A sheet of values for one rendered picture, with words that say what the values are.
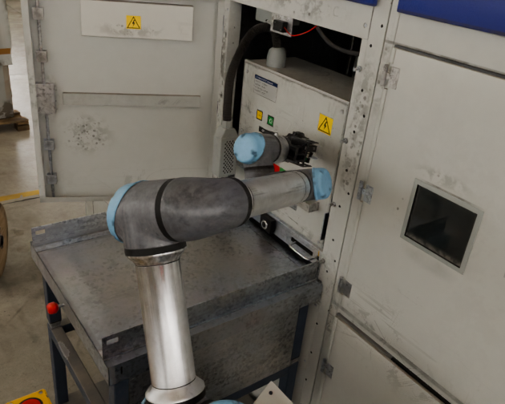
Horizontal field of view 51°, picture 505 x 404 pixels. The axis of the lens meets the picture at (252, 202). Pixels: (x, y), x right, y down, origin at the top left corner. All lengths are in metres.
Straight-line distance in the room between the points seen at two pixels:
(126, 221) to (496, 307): 0.79
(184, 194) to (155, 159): 1.09
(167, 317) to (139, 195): 0.23
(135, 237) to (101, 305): 0.56
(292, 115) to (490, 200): 0.71
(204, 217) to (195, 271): 0.74
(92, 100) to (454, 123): 1.19
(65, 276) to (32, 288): 1.42
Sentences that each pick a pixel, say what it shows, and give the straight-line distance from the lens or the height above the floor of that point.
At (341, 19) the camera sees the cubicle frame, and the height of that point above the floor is 1.60.
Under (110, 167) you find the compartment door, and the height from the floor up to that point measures 0.96.
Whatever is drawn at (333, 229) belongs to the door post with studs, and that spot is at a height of 1.04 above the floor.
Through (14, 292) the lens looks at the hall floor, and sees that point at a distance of 3.05.
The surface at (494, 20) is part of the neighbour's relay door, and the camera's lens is 1.16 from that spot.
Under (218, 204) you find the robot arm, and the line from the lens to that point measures 0.92.
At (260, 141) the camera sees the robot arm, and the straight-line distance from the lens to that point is 1.29.
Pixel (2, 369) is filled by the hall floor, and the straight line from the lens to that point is 2.63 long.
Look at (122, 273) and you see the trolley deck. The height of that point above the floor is 0.85.
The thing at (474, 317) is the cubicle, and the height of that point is 1.07.
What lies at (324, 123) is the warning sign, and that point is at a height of 1.31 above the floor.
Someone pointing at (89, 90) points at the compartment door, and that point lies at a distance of 1.91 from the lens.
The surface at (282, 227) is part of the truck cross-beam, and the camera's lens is 1.78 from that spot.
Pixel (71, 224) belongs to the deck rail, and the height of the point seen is 0.90.
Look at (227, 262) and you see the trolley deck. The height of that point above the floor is 0.85.
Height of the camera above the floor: 1.79
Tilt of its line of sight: 27 degrees down
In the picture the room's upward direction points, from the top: 6 degrees clockwise
